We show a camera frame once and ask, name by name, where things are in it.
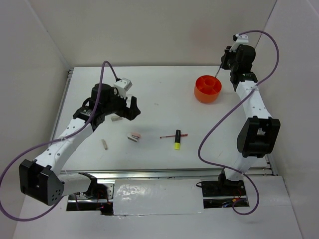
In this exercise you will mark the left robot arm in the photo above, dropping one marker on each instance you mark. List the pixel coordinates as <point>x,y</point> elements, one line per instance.
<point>41,179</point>

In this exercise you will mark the aluminium table frame rail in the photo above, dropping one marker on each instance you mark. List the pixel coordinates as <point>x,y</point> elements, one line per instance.
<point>167,103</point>

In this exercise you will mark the white eraser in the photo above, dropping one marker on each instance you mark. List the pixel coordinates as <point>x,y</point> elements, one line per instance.
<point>116,118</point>

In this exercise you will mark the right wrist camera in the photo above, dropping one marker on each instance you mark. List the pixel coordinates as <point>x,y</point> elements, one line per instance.
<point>238,39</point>

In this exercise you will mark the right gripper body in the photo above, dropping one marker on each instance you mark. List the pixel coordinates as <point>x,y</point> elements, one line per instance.
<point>229,62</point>

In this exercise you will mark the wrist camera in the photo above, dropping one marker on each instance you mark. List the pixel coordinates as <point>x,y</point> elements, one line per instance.
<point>238,39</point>
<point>121,87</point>

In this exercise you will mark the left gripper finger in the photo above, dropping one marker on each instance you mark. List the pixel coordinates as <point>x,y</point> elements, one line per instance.
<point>134,107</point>
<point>130,115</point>

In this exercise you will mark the pink white mini stapler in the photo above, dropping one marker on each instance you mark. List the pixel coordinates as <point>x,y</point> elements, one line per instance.
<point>133,136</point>

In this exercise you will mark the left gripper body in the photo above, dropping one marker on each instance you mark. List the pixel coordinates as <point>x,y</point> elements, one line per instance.
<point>116,102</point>

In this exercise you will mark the orange round organizer container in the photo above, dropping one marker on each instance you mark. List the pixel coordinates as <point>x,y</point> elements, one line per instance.
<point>207,89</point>

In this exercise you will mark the beige small eraser stick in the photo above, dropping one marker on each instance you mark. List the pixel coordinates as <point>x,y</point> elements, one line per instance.
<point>104,144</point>

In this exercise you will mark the white foam cover panel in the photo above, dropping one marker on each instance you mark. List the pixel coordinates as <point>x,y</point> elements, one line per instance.
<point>157,197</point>

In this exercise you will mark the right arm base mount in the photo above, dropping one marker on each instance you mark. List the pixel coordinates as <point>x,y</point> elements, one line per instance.
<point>223,193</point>

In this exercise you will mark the red pen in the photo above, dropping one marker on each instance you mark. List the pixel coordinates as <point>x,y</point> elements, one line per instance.
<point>168,136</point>

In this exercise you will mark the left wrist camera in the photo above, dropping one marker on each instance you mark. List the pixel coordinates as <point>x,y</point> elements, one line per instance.
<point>121,87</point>

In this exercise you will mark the black yellow highlighter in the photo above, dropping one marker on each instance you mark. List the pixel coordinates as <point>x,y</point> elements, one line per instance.
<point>177,139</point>

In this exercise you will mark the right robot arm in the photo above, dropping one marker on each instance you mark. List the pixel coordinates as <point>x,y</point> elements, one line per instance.
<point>260,130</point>

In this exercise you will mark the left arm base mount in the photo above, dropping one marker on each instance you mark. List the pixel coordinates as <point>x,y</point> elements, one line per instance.
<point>97,195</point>

